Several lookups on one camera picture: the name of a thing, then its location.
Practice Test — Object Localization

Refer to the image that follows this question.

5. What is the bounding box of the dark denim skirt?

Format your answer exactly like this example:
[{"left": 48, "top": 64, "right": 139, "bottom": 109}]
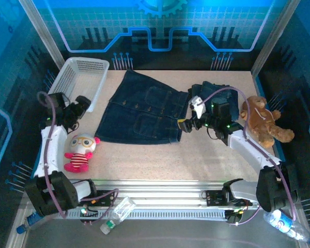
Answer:
[
  {"left": 188, "top": 81, "right": 240, "bottom": 121},
  {"left": 95, "top": 69, "right": 190, "bottom": 145}
]

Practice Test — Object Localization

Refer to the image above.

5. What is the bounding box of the white plastic mesh basket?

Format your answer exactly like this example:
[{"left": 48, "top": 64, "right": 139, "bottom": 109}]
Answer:
[{"left": 47, "top": 56, "right": 111, "bottom": 113}]

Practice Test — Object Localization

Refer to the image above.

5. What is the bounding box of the white pink plush doll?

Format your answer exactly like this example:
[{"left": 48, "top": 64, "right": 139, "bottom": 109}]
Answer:
[{"left": 64, "top": 133, "right": 101, "bottom": 174}]

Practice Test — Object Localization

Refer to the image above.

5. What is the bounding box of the brown teddy bear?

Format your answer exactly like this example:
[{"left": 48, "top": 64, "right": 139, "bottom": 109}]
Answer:
[{"left": 240, "top": 95, "right": 295, "bottom": 148}]

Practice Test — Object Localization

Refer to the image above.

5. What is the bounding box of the black controller board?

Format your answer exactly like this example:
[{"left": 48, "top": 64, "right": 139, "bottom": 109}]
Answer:
[{"left": 225, "top": 209, "right": 243, "bottom": 225}]

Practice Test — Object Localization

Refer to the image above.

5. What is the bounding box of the clear bottle green cap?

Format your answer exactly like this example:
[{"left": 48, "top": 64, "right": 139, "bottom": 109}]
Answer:
[{"left": 99, "top": 195, "right": 137, "bottom": 235}]

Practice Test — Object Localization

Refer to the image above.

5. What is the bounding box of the blue label water bottle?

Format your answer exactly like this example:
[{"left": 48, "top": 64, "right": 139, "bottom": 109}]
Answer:
[
  {"left": 262, "top": 209, "right": 310, "bottom": 246},
  {"left": 16, "top": 211, "right": 43, "bottom": 235}
]

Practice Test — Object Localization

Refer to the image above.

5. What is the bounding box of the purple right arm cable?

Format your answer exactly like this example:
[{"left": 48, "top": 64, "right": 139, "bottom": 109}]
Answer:
[{"left": 199, "top": 86, "right": 298, "bottom": 227}]

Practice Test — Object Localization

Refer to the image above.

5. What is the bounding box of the aluminium frame rail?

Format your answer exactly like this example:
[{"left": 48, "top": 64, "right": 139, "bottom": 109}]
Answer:
[{"left": 20, "top": 179, "right": 302, "bottom": 210}]

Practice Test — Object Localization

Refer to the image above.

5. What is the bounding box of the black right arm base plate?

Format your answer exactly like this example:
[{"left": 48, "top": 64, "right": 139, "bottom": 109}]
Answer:
[{"left": 205, "top": 190, "right": 253, "bottom": 207}]

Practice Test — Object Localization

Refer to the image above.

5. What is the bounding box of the aluminium frame post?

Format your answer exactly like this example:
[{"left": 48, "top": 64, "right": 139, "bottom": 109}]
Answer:
[
  {"left": 17, "top": 0, "right": 66, "bottom": 67},
  {"left": 250, "top": 0, "right": 302, "bottom": 78}
]

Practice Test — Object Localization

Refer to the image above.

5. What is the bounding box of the grey slotted cable duct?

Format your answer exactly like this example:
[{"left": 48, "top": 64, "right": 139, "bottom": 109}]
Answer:
[{"left": 53, "top": 208, "right": 229, "bottom": 222}]

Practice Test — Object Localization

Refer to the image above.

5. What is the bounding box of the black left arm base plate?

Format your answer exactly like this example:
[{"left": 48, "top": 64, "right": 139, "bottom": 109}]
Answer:
[{"left": 79, "top": 189, "right": 117, "bottom": 207}]

